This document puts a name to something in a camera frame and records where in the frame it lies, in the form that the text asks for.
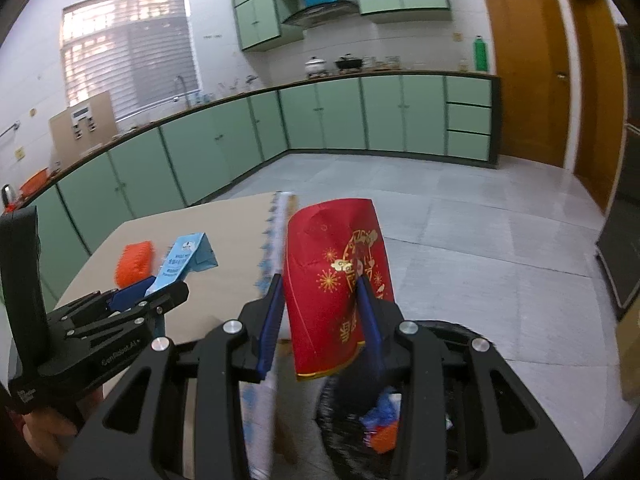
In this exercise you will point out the light blue milk carton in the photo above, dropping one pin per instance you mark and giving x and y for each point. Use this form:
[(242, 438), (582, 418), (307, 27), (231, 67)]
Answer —
[(182, 255)]

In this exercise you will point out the brown cardboard box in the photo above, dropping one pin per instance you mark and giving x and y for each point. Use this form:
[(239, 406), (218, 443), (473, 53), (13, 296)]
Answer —
[(85, 140)]

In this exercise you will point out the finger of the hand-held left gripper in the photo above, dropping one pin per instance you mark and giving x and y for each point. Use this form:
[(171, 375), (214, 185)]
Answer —
[(127, 296), (167, 296)]

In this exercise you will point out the white cooking pot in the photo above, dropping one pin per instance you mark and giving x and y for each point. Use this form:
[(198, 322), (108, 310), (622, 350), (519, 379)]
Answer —
[(316, 66)]

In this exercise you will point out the metal kettle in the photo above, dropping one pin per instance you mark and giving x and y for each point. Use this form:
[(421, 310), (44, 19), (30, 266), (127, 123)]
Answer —
[(7, 197)]

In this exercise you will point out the person's left hand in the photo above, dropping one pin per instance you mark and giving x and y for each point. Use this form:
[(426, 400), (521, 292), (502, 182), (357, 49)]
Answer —
[(55, 425)]

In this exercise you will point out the row of glass jars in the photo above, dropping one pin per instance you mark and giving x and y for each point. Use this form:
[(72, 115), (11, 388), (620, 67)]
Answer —
[(382, 63)]

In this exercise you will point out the window with blinds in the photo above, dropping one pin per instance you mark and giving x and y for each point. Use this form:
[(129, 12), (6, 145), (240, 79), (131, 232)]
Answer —
[(130, 45)]

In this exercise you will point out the dark appliance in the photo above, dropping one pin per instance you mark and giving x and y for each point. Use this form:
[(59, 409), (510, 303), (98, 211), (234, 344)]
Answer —
[(622, 260)]

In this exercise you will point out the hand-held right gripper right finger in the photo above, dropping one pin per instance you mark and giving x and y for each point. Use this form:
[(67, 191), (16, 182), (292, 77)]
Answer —
[(367, 310)]

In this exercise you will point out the blue scalloped table edge cloth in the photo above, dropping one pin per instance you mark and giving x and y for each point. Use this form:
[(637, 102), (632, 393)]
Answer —
[(277, 230)]

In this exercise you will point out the green bottle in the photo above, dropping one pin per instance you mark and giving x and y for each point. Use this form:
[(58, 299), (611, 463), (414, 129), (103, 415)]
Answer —
[(481, 55)]

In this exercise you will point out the black wok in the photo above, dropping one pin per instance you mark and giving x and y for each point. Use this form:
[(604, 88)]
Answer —
[(348, 64)]

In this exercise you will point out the range hood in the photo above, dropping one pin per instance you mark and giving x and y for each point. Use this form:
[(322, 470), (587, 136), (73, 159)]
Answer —
[(320, 16)]

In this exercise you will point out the metal towel rail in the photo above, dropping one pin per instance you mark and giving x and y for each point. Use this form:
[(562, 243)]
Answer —
[(9, 129)]

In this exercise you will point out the small glass jar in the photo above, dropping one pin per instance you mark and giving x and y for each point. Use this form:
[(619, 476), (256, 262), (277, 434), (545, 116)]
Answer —
[(464, 65)]

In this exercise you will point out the orange foam fruit net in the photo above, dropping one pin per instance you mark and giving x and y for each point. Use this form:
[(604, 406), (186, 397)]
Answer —
[(132, 262)]

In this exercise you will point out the white crumpled paper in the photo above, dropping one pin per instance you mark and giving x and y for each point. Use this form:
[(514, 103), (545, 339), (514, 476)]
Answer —
[(448, 421)]

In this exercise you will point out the red paper cup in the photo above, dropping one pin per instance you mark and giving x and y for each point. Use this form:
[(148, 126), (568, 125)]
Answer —
[(325, 260)]

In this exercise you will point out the chrome kitchen faucet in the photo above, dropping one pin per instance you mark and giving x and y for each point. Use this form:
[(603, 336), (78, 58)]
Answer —
[(180, 90)]

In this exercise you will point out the green kitchen base cabinets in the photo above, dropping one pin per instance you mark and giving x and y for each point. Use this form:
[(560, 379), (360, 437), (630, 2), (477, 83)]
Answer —
[(340, 115)]

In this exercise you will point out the black trash bin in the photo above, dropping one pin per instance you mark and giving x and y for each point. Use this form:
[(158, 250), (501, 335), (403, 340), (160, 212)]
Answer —
[(345, 435)]

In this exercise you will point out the orange plastic basket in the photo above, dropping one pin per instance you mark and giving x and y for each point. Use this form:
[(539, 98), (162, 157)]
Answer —
[(34, 182)]

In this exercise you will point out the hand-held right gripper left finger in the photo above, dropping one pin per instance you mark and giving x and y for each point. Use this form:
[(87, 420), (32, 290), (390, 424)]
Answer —
[(270, 320)]

